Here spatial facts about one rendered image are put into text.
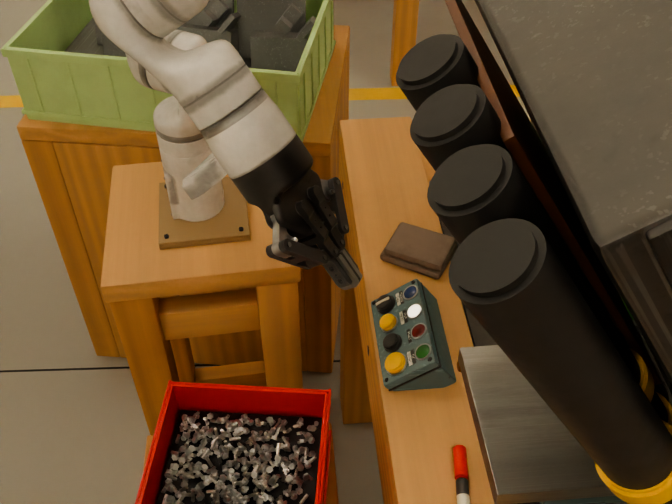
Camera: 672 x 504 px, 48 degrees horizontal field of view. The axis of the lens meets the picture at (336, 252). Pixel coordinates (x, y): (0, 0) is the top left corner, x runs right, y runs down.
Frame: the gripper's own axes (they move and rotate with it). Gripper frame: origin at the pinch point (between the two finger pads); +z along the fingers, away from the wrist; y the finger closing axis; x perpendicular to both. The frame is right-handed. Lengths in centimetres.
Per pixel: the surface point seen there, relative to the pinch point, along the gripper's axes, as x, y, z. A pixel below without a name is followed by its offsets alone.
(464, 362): -7.6, -1.8, 12.7
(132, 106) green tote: 74, 59, -22
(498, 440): -11.4, -9.0, 16.4
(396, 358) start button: 11.7, 11.9, 20.4
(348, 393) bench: 78, 64, 65
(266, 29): 55, 88, -19
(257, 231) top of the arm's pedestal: 42, 36, 5
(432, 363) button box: 7.2, 11.9, 22.3
